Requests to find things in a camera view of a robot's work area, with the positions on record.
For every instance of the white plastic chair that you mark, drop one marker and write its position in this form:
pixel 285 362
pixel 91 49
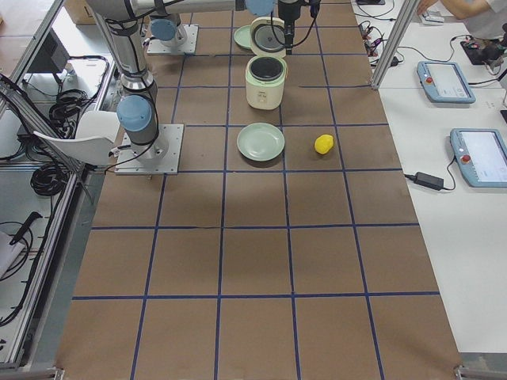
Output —
pixel 94 138

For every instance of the upper blue teach pendant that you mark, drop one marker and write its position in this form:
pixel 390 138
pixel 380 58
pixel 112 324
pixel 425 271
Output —
pixel 444 83

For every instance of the cardboard box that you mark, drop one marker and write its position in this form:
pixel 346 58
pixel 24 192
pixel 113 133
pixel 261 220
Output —
pixel 79 11

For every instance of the lower blue teach pendant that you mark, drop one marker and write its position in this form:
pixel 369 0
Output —
pixel 481 156

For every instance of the green plate in front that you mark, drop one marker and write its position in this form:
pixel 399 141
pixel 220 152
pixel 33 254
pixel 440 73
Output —
pixel 260 142

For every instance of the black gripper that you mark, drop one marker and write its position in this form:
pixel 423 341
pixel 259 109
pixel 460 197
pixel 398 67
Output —
pixel 288 11

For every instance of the aluminium frame post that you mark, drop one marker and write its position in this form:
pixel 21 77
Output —
pixel 402 22

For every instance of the person forearm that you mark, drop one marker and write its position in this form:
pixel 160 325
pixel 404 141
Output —
pixel 458 8

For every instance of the green plate beside cooker lid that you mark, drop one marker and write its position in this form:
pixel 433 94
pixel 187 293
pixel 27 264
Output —
pixel 242 37

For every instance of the yellow lemon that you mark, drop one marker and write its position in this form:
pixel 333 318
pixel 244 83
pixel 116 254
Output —
pixel 324 144

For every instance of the black power adapter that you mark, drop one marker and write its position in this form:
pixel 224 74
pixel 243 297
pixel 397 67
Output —
pixel 429 181

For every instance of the cream rice cooker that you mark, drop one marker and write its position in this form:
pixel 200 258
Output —
pixel 266 71

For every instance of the blue teach pendant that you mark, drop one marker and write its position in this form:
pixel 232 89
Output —
pixel 481 156
pixel 444 83

